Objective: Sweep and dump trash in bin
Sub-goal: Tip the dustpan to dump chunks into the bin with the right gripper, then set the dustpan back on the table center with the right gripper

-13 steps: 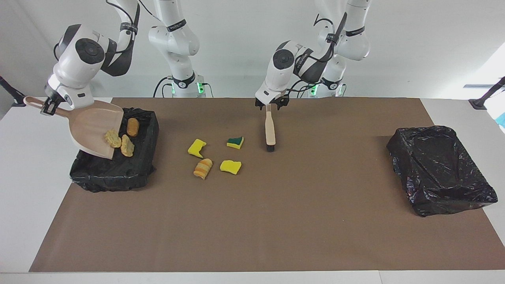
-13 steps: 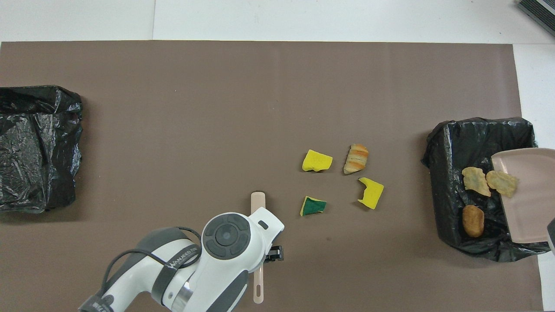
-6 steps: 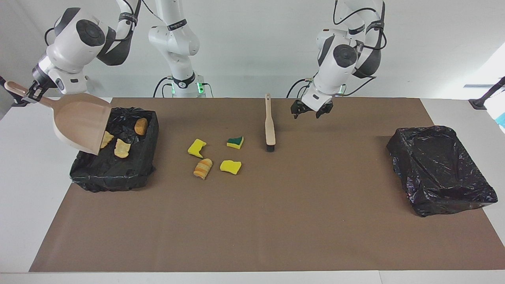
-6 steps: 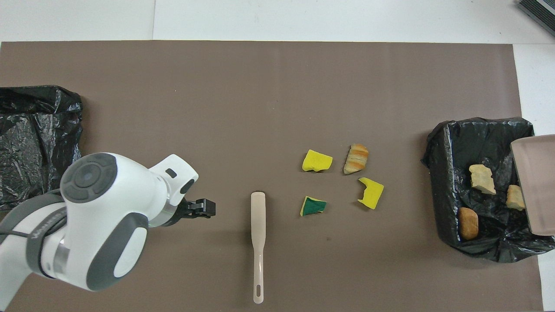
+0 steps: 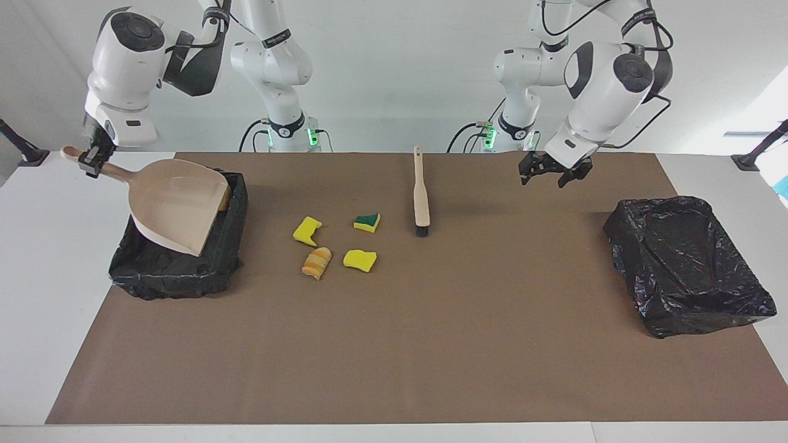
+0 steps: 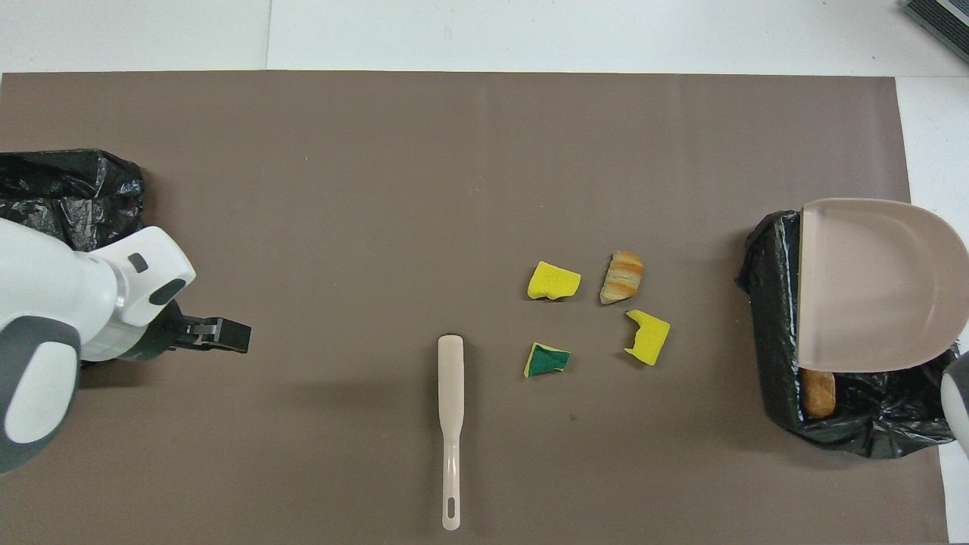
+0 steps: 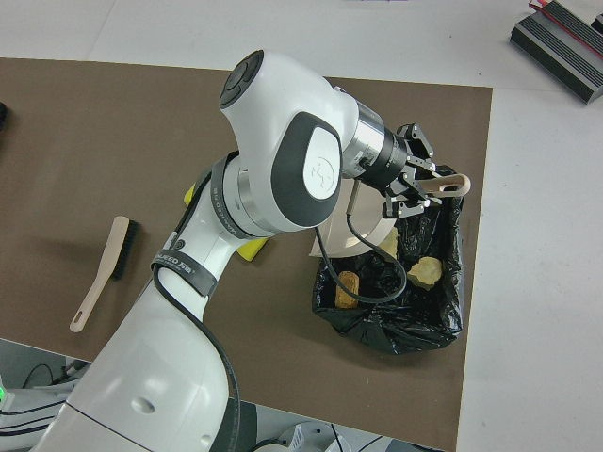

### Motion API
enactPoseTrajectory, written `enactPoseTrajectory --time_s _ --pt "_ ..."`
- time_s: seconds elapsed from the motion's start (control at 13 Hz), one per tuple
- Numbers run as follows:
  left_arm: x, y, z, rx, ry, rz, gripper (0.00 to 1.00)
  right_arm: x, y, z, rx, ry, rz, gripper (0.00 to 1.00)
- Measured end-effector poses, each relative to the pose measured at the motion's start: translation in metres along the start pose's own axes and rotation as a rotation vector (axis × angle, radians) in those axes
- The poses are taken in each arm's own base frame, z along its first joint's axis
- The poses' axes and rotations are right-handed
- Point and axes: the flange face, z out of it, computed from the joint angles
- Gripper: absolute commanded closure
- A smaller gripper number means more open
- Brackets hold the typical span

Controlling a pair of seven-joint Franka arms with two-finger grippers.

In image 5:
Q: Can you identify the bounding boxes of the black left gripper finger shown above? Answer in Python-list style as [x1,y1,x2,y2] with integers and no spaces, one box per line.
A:
[558,158,594,189]
[518,153,541,185]

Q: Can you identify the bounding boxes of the beige plastic dustpan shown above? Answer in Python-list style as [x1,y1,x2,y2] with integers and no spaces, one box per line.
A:
[60,145,232,257]

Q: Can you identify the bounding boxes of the beige hand brush black bristles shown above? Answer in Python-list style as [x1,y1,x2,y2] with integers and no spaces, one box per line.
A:
[413,145,432,238]

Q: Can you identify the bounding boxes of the plain yellow sponge piece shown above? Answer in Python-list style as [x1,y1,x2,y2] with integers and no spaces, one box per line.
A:
[342,249,378,273]

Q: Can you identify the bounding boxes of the notched yellow sponge piece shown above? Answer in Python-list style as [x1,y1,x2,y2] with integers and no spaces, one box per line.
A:
[292,216,323,248]

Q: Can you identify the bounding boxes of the orange striped bread piece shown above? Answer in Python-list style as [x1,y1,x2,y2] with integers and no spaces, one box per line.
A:
[301,247,333,281]

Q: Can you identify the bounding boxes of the black bag lined bin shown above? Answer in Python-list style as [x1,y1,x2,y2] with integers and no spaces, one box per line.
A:
[108,167,249,301]
[602,196,778,340]

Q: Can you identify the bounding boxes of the brown table mat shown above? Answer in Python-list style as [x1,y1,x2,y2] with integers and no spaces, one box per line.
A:
[45,152,788,425]

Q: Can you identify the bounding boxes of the black camera stand base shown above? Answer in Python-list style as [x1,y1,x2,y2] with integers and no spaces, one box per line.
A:
[0,118,50,168]
[731,119,788,172]

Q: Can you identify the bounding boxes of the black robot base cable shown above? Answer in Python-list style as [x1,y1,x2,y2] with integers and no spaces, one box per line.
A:
[239,119,271,153]
[448,122,493,153]

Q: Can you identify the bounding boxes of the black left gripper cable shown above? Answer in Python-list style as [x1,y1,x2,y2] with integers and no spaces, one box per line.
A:
[542,0,675,150]

